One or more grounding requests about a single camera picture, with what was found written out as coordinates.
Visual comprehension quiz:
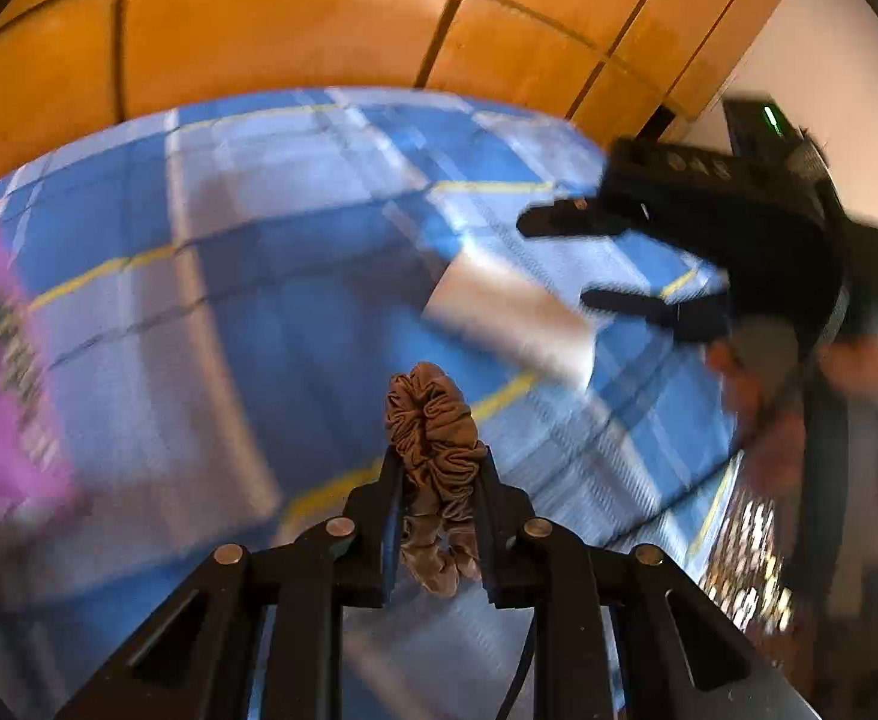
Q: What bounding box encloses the person's right hand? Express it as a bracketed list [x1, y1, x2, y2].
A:
[707, 345, 809, 496]

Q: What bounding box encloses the black cable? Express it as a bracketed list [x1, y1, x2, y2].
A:
[495, 615, 539, 720]

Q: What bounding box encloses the wooden wardrobe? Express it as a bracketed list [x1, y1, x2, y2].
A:
[0, 0, 830, 181]

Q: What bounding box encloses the blue plaid bedsheet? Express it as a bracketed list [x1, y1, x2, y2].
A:
[0, 86, 747, 720]

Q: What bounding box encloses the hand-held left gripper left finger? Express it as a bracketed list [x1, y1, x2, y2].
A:
[55, 444, 408, 720]

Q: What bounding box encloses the purple carton box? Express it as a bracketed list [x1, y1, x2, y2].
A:
[0, 127, 84, 533]

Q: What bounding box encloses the brown scrunchie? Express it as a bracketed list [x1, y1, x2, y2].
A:
[385, 361, 489, 599]

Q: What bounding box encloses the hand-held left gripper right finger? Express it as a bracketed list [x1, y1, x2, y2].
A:
[475, 444, 822, 720]

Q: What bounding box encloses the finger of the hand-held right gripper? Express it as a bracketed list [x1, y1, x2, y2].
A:
[581, 286, 732, 342]
[518, 199, 654, 241]

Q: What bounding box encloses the white cloth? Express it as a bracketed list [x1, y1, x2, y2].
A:
[420, 251, 597, 391]

